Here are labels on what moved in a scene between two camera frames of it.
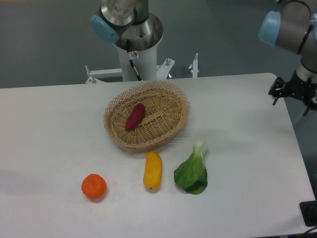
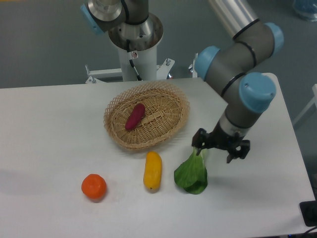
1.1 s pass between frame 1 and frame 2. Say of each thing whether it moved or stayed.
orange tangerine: stayed
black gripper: moved
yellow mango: stayed
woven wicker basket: stayed
